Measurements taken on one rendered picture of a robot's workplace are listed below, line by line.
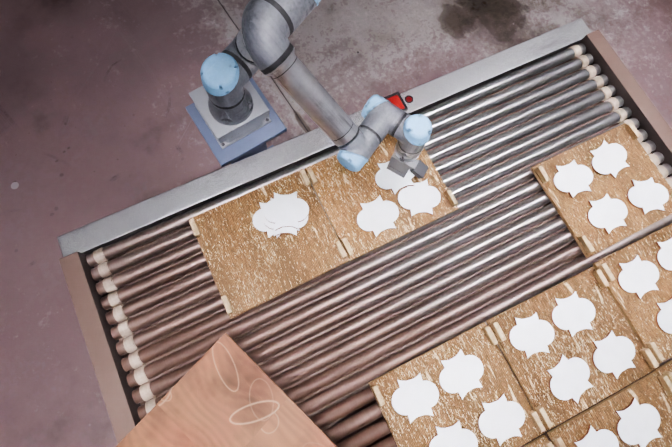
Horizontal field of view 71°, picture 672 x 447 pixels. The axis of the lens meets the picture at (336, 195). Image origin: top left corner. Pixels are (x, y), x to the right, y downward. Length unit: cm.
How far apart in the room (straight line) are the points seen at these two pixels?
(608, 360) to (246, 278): 115
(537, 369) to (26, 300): 232
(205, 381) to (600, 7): 317
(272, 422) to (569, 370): 90
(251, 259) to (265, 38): 73
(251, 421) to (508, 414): 75
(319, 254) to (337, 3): 197
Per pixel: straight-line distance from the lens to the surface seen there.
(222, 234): 156
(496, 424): 160
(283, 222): 149
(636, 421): 179
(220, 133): 165
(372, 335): 153
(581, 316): 171
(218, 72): 149
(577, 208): 179
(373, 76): 287
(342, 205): 156
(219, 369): 142
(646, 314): 184
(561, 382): 167
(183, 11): 319
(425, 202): 159
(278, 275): 152
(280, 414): 141
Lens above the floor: 244
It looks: 73 degrees down
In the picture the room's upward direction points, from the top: 9 degrees clockwise
